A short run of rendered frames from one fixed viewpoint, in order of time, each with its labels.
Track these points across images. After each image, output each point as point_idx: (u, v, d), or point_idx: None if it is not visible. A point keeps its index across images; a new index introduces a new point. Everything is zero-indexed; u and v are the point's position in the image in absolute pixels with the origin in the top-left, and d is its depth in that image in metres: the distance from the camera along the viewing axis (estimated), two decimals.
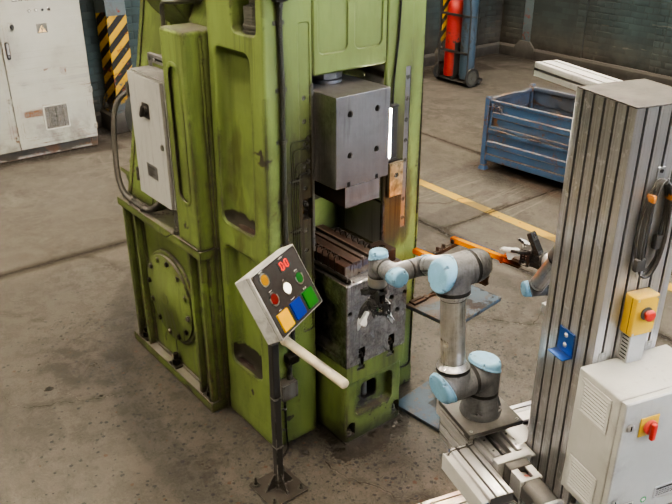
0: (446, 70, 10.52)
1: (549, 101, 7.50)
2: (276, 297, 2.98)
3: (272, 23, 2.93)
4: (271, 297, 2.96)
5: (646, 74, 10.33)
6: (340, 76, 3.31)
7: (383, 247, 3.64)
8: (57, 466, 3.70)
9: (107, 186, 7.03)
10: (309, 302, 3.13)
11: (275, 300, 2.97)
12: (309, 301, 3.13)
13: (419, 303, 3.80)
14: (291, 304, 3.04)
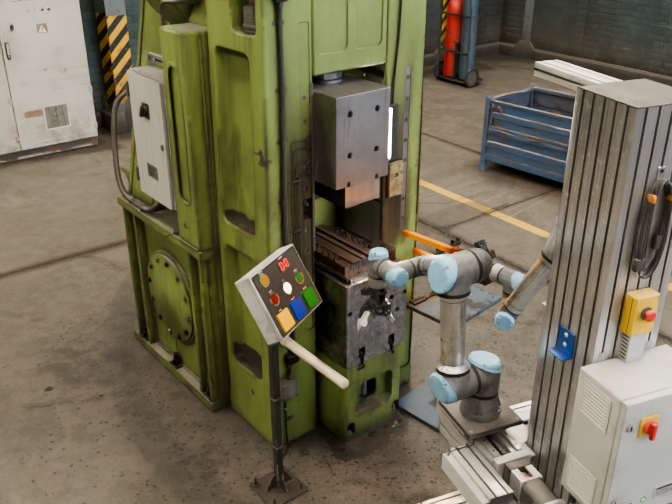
0: (446, 70, 10.52)
1: (549, 101, 7.50)
2: (276, 297, 2.98)
3: (272, 23, 2.93)
4: (271, 297, 2.96)
5: (646, 74, 10.33)
6: (340, 76, 3.31)
7: (383, 247, 3.64)
8: (57, 466, 3.70)
9: (107, 186, 7.03)
10: (309, 302, 3.13)
11: (275, 300, 2.97)
12: (309, 301, 3.13)
13: (419, 303, 3.80)
14: (291, 304, 3.04)
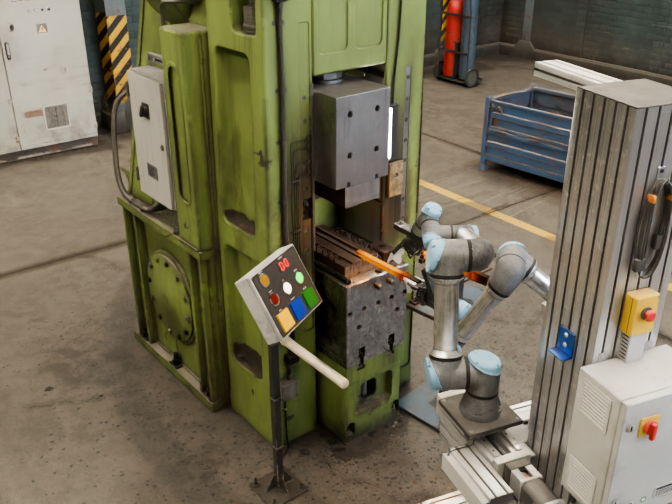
0: (446, 70, 10.52)
1: (549, 101, 7.50)
2: (276, 297, 2.98)
3: (272, 23, 2.93)
4: (271, 297, 2.96)
5: (646, 74, 10.33)
6: (340, 76, 3.31)
7: (383, 247, 3.64)
8: (57, 466, 3.70)
9: (107, 186, 7.03)
10: (309, 302, 3.13)
11: (275, 300, 2.97)
12: (309, 301, 3.13)
13: (419, 303, 3.80)
14: (291, 304, 3.04)
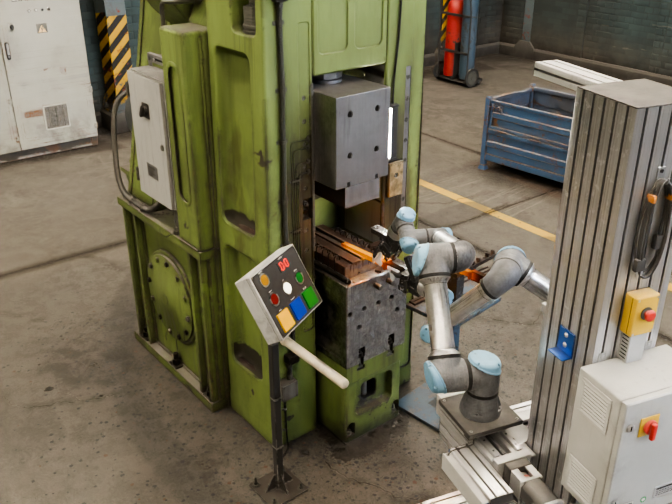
0: (446, 70, 10.52)
1: (549, 101, 7.50)
2: (276, 297, 2.98)
3: (272, 23, 2.93)
4: (271, 297, 2.96)
5: (646, 74, 10.33)
6: (340, 76, 3.31)
7: None
8: (57, 466, 3.70)
9: (107, 186, 7.03)
10: (309, 302, 3.13)
11: (275, 300, 2.97)
12: (309, 301, 3.13)
13: (419, 303, 3.80)
14: (291, 304, 3.04)
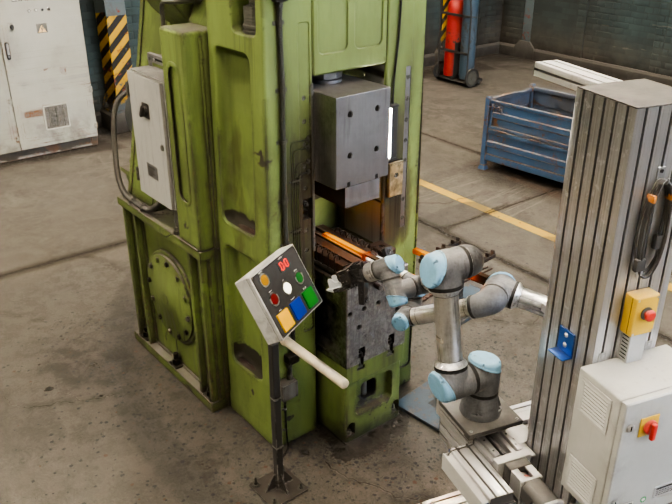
0: (446, 70, 10.52)
1: (549, 101, 7.50)
2: (276, 297, 2.98)
3: (272, 23, 2.93)
4: (271, 297, 2.96)
5: (646, 74, 10.33)
6: (340, 76, 3.31)
7: (383, 247, 3.64)
8: (57, 466, 3.70)
9: (107, 186, 7.03)
10: (309, 302, 3.13)
11: (275, 300, 2.97)
12: (309, 301, 3.13)
13: None
14: (291, 304, 3.04)
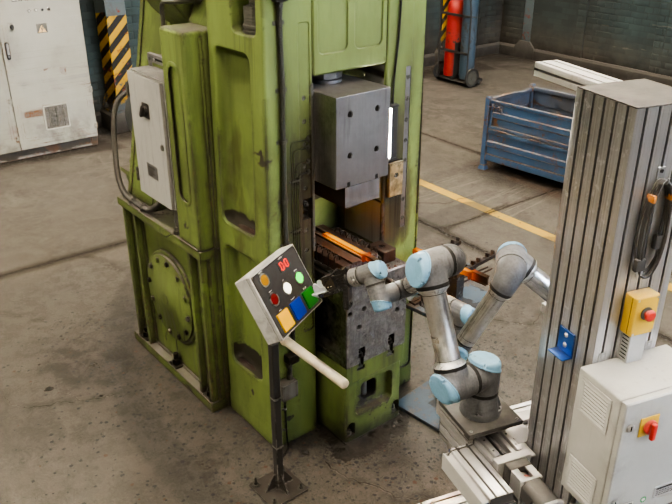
0: (446, 70, 10.52)
1: (549, 101, 7.50)
2: (276, 297, 2.98)
3: (272, 23, 2.93)
4: (271, 297, 2.96)
5: (646, 74, 10.33)
6: (340, 76, 3.31)
7: (383, 247, 3.64)
8: (57, 466, 3.70)
9: (107, 186, 7.03)
10: (309, 302, 3.13)
11: (275, 300, 2.97)
12: (309, 301, 3.13)
13: (419, 303, 3.80)
14: (291, 304, 3.04)
